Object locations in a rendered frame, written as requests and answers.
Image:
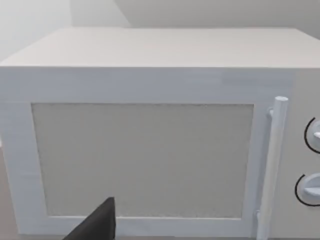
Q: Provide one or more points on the pale microwave door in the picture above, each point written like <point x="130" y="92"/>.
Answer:
<point x="140" y="160"/>

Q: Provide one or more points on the pale microwave oven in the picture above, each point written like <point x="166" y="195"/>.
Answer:
<point x="160" y="50"/>

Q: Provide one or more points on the white microwave knob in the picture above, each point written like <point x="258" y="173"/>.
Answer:
<point x="315" y="134"/>
<point x="310" y="190"/>

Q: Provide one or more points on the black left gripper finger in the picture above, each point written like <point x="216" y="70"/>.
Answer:
<point x="101" y="222"/>

